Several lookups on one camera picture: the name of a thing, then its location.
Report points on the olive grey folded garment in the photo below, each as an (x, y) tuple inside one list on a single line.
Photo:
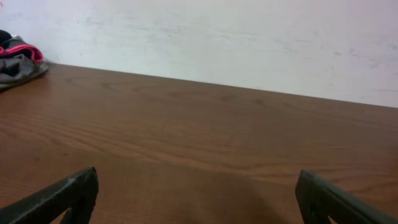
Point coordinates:
[(18, 70)]

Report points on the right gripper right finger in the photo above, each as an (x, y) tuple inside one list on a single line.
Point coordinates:
[(321, 202)]

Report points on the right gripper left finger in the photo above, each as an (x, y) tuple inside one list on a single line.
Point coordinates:
[(75, 196)]

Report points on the black garment red trim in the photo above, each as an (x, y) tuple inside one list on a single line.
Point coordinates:
[(12, 46)]

